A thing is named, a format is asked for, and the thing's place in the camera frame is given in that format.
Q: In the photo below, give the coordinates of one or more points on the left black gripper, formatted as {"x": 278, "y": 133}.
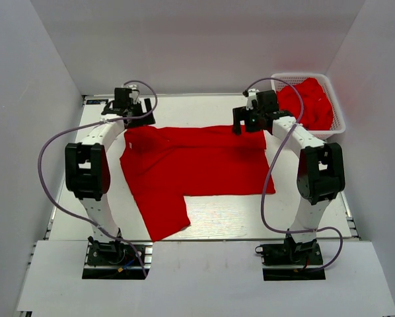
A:
{"x": 147, "y": 119}

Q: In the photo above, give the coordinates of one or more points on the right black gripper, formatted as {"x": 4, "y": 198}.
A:
{"x": 241, "y": 113}

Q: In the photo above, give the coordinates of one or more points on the red t shirt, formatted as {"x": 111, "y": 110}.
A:
{"x": 162, "y": 166}

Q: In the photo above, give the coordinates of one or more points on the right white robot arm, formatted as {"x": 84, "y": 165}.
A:
{"x": 320, "y": 173}

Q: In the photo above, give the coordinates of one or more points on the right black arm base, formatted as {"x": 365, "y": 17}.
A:
{"x": 279, "y": 263}

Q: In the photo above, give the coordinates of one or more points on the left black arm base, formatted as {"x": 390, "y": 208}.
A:
{"x": 117, "y": 261}

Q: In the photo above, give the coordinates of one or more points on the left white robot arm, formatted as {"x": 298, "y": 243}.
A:
{"x": 87, "y": 173}

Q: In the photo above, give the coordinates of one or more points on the red t shirts pile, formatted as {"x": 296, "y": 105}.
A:
{"x": 318, "y": 111}

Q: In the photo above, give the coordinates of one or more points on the blue table label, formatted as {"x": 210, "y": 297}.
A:
{"x": 96, "y": 101}

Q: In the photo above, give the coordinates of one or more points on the white plastic basket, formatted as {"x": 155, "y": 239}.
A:
{"x": 338, "y": 124}

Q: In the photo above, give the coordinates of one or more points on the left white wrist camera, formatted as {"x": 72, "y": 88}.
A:
{"x": 133, "y": 93}

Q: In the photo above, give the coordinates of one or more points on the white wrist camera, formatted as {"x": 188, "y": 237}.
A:
{"x": 133, "y": 93}
{"x": 250, "y": 95}

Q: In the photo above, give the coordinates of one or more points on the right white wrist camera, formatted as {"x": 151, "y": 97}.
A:
{"x": 250, "y": 95}

